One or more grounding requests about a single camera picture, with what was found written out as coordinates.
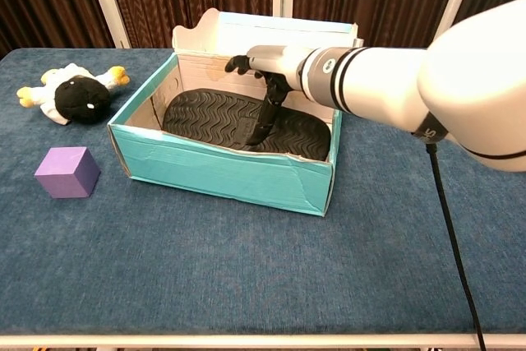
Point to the purple cube block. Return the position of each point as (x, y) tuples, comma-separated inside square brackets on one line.
[(65, 176)]

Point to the black and white plush toy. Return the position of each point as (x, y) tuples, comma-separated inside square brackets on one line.
[(82, 98)]

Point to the black slipper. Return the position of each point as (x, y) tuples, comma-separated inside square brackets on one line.
[(213, 116)]

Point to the blue table cloth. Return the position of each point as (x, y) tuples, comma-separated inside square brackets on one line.
[(230, 269)]

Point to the black and silver right hand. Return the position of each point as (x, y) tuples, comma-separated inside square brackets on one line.
[(271, 57)]

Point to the white table edge rail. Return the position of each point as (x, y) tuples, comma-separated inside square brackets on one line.
[(246, 340)]

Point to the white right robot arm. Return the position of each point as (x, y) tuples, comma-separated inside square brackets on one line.
[(431, 79)]

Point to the light blue cardboard shoe box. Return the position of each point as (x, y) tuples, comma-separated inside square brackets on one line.
[(230, 174)]

